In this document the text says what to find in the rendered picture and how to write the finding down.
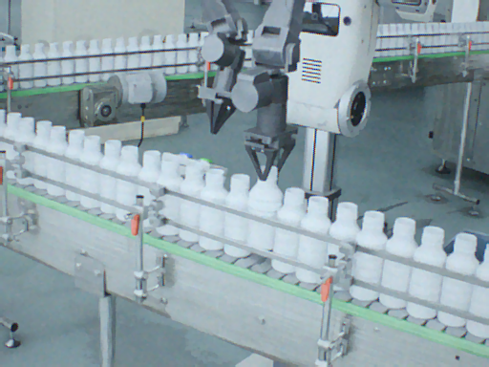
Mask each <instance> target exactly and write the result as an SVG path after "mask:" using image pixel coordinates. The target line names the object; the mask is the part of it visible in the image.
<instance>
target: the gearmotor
mask: <svg viewBox="0 0 489 367"><path fill-rule="evenodd" d="M165 95H166V81H165V78H164V76H163V75H162V73H161V72H159V71H154V72H143V73H139V72H137V73H124V74H119V75H118V74H116V75H111V76H109V78H108V81H107V84H95V85H85V86H84V87H81V122H82V128H84V129H87V128H88V127H89V124H91V127H100V125H108V124H116V123H117V107H121V106H131V105H140V108H142V117H141V121H142V130H141V139H139V143H138V146H137V148H139V146H140V145H141V144H142V140H143V134H144V108H146V105H145V104H148V103H158V102H161V101H162V100H163V99H164V98H165Z"/></svg>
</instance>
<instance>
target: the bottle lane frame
mask: <svg viewBox="0 0 489 367"><path fill-rule="evenodd" d="M7 186H8V194H9V216H11V217H14V216H17V215H20V214H21V213H22V210H21V203H25V204H26V205H27V214H24V215H23V216H22V217H21V218H18V219H15V220H13V223H12V225H11V230H12V234H13V233H16V232H19V231H21V230H22V218H24V219H27V224H28V231H26V230H25V231H24V232H23V233H22V234H19V235H17V236H14V239H13V241H12V242H11V243H10V245H9V246H5V244H4V241H3V240H2V238H1V234H2V232H3V224H1V222H0V246H2V247H5V248H8V249H11V250H13V251H16V252H18V254H21V255H23V256H25V257H28V258H30V259H32V260H34V261H37V262H39V263H41V264H43V265H44V266H46V267H49V268H51V269H54V270H57V271H60V272H62V273H65V274H67V276H70V277H72V278H73V279H74V258H75V257H76V256H77V255H78V253H81V254H83V255H86V256H88V257H91V258H94V259H95V260H96V261H99V262H101V264H102V266H103V268H104V269H105V292H108V293H110V294H112V295H115V296H117V297H118V298H120V299H122V300H125V301H127V302H130V303H133V304H135V305H138V306H140V307H142V308H144V309H146V310H148V311H150V312H152V313H156V314H159V315H161V316H163V317H167V318H169V319H172V320H174V321H177V322H179V323H180V324H184V326H186V327H189V328H191V329H194V330H196V331H198V332H202V333H204V334H207V335H211V336H213V337H216V338H218V339H220V340H223V341H225V342H228V343H230V344H234V345H236V346H238V347H241V348H243V349H246V350H248V351H251V352H253V353H255V354H258V355H260V356H264V357H268V358H270V359H272V360H275V361H277V362H280V363H282V364H285V365H287V366H289V367H315V362H316V360H317V357H318V349H317V342H318V339H320V335H321V324H322V313H323V303H324V302H322V301H321V293H320V292H318V291H316V289H314V290H310V289H306V288H303V287H300V286H299V284H300V283H298V284H296V285H294V284H290V283H288V282H285V281H283V278H284V277H283V278H281V279H276V278H273V277H270V276H267V275H266V274H267V272H266V273H263V274H260V273H258V272H255V271H252V270H251V268H248V269H244V268H241V266H238V265H234V262H233V263H228V262H225V261H223V260H220V259H219V258H220V257H218V258H214V257H211V256H207V255H204V252H203V253H199V252H198V251H195V250H192V249H190V248H184V247H182V246H178V245H176V243H174V244H172V243H169V242H166V241H165V240H162V237H161V238H157V237H154V236H151V235H150V234H149V233H146V234H145V233H143V260H144V269H143V270H146V271H148V270H152V269H154V268H155V267H156V255H157V253H160V254H164V259H163V268H160V269H158V270H156V271H158V272H162V273H163V286H160V287H159V288H157V289H156V290H154V291H151V292H149V293H148V297H147V299H146V300H143V303H141V304H138V303H137V302H136V301H137V299H136V298H135V297H134V292H135V290H136V288H137V284H136V279H135V278H134V272H135V270H136V236H137V235H136V236H133V234H132V232H131V229H130V228H129V227H125V226H124V225H123V224H122V225H119V224H116V223H112V222H111V220H110V221H107V220H104V218H101V217H99V215H97V216H95V215H93V214H90V213H87V211H86V212H83V211H80V210H78V209H76V208H73V207H72V206H69V205H66V203H65V204H62V203H59V202H56V201H55V200H49V199H46V198H44V196H42V197H41V195H38V194H35V193H34V192H30V191H27V190H24V188H18V187H15V186H14V185H10V184H7ZM156 271H154V272H152V273H150V274H149V278H148V279H147V290H149V289H151V288H153V287H155V286H156V285H157V283H156ZM370 306H371V305H370ZM370 306H367V307H361V306H358V305H355V304H352V303H351V300H350V301H344V300H341V299H338V298H335V297H333V301H332V312H331V316H330V333H329V339H331V340H333V339H334V338H335V336H336V335H339V334H340V333H341V332H340V326H341V317H344V318H347V319H348V320H349V321H350V327H349V333H348V334H344V335H343V336H342V338H345V339H346V340H347V341H348V347H347V353H346V354H345V355H341V356H340V357H338V358H337V359H336V360H335V361H334V362H333V363H332V365H333V367H489V347H487V346H485V343H486V342H485V341H484V342H482V343H481V344H479V343H476V342H474V341H471V340H470V341H468V340H465V339H464V338H465V335H464V336H462V337H456V336H453V335H450V334H447V333H445V332H446V328H445V329H444V330H443V331H442V332H439V331H436V330H433V329H430V328H427V327H426V324H427V322H426V323H425V324H423V325H418V324H416V323H414V322H411V321H410V322H407V321H406V319H408V316H407V317H406V318H404V319H398V318H395V317H392V316H389V315H388V312H389V311H387V312H385V313H380V312H377V311H374V310H371V309H369V307H370Z"/></svg>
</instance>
